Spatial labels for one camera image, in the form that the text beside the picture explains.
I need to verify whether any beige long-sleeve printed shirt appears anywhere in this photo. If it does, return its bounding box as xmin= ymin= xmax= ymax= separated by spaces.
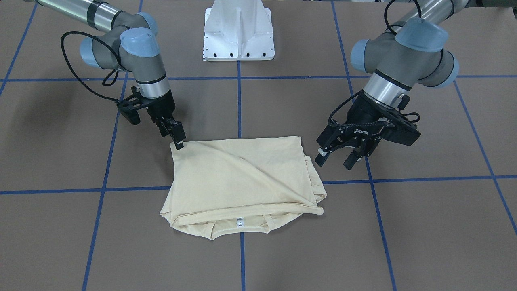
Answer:
xmin=160 ymin=136 xmax=327 ymax=240

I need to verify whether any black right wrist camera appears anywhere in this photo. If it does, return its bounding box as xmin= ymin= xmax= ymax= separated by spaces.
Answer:
xmin=116 ymin=91 xmax=144 ymax=125

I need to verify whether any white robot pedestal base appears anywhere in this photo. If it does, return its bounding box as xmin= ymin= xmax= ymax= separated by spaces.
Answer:
xmin=203 ymin=0 xmax=275 ymax=61

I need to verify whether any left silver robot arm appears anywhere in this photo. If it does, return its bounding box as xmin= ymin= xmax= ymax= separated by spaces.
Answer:
xmin=315 ymin=0 xmax=476 ymax=169

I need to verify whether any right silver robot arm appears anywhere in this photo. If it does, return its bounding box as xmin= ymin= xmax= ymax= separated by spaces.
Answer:
xmin=37 ymin=0 xmax=186 ymax=150

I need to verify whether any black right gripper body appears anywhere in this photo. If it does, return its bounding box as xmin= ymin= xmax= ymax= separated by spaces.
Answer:
xmin=145 ymin=90 xmax=176 ymax=126

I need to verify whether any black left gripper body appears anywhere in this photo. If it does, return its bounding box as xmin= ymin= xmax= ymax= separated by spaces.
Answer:
xmin=316 ymin=91 xmax=421 ymax=156

